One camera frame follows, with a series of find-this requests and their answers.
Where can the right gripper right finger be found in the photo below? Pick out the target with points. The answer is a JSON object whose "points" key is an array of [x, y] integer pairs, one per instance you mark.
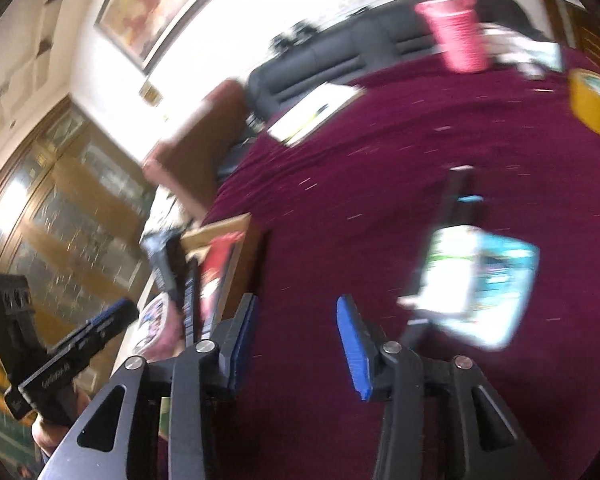
{"points": [[442, 419]]}

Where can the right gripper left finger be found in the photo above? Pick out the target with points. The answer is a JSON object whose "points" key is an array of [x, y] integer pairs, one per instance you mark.
{"points": [[116, 437]]}

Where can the clear cartoon pencil case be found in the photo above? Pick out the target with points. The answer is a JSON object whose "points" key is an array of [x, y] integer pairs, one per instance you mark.
{"points": [[160, 329]]}

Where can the white pill bottle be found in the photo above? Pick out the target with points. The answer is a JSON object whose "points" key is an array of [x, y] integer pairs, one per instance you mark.
{"points": [[446, 283]]}

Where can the red foil pouch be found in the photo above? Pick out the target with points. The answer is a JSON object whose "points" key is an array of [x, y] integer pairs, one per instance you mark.
{"points": [[213, 274]]}

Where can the black snack packet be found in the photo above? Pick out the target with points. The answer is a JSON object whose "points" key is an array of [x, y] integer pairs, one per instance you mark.
{"points": [[168, 262]]}

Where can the black marker blue cap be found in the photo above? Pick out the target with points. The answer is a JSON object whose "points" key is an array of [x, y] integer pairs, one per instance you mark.
{"points": [[469, 210]]}

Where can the black marker pink cap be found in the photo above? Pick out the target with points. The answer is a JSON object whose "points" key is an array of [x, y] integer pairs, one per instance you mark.
{"points": [[459, 183]]}

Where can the person's left hand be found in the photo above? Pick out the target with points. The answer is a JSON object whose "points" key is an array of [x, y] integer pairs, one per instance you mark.
{"points": [[46, 435]]}

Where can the cardboard box tray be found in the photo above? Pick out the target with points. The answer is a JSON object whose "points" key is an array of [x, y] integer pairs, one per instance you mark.
{"points": [[197, 279]]}

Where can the wooden glass door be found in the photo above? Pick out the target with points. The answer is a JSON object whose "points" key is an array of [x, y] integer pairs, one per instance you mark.
{"points": [[72, 207]]}

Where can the teal tissue packet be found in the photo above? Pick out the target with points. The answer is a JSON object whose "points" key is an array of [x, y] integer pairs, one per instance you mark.
{"points": [[505, 278]]}

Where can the brown armchair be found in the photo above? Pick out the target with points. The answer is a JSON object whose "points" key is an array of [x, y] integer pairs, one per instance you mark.
{"points": [[187, 164]]}

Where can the yellow tape roll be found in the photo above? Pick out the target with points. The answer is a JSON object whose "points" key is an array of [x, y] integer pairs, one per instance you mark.
{"points": [[584, 97]]}

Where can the yellow black pen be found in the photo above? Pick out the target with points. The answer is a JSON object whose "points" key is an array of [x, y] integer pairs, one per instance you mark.
{"points": [[313, 120]]}

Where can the white notebook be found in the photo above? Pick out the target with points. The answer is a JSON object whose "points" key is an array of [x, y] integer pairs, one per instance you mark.
{"points": [[337, 96]]}

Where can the framed horse painting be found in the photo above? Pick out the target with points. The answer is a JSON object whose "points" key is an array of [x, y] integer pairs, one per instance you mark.
{"points": [[143, 29]]}

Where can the white gloves pile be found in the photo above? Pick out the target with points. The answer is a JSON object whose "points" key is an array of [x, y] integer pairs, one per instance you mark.
{"points": [[532, 58]]}

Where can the black leather sofa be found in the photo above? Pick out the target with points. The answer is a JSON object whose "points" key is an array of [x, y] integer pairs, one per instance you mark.
{"points": [[368, 40]]}

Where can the pink knitted sleeve bottle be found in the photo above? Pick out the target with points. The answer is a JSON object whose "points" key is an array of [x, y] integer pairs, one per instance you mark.
{"points": [[456, 29]]}

